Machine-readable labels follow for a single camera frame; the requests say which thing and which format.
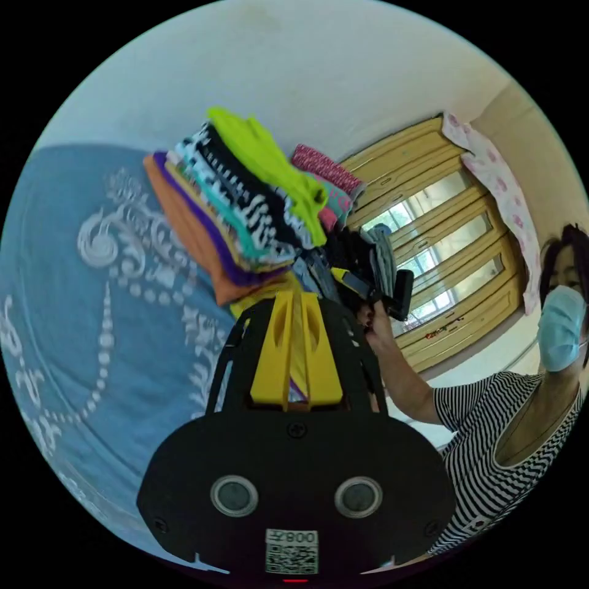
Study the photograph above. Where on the pile of clothes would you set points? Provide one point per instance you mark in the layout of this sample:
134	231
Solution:
257	207

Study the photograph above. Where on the bed with blue printed sheet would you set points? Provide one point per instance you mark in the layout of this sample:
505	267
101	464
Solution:
92	331

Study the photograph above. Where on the person's right forearm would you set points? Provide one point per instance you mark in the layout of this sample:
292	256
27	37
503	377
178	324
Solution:
405	382

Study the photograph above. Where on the person's body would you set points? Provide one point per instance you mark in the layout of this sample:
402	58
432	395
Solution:
488	478

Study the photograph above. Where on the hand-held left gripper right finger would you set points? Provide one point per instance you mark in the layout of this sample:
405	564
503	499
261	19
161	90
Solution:
322	368

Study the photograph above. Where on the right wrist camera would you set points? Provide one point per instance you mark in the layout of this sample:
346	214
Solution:
402	294

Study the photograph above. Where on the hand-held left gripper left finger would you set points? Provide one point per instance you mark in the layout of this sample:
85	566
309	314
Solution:
271	363

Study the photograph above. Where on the white curtain with pink flowers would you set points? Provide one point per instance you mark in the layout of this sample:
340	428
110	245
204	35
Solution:
499	181

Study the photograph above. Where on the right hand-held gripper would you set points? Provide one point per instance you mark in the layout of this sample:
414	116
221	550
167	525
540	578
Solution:
322	276

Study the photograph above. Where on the person's right hand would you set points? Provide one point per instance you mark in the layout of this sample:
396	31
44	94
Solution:
376	324

